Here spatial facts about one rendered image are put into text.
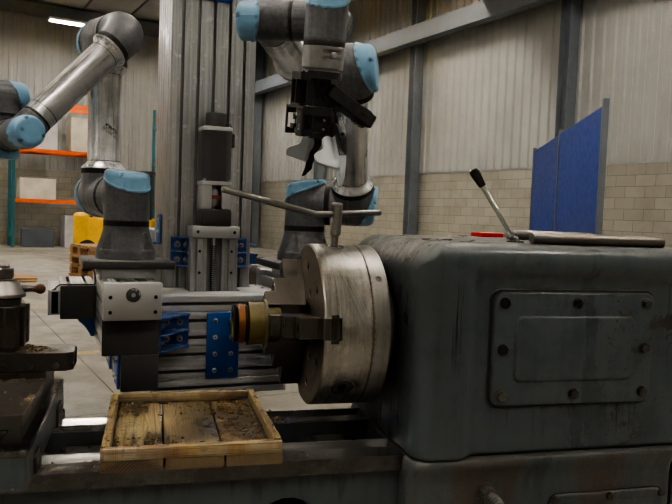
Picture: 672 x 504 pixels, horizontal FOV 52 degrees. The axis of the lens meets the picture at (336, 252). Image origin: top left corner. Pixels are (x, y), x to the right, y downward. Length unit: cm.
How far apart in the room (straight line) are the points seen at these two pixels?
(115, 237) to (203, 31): 66
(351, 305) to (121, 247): 77
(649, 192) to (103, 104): 1180
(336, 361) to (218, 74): 111
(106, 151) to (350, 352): 101
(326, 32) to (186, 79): 89
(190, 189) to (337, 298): 92
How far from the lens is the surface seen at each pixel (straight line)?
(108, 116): 200
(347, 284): 126
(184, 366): 190
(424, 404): 126
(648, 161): 1324
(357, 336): 125
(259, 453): 124
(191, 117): 208
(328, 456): 130
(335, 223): 133
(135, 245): 184
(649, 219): 1316
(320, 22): 127
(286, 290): 139
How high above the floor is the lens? 129
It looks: 3 degrees down
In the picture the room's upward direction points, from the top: 2 degrees clockwise
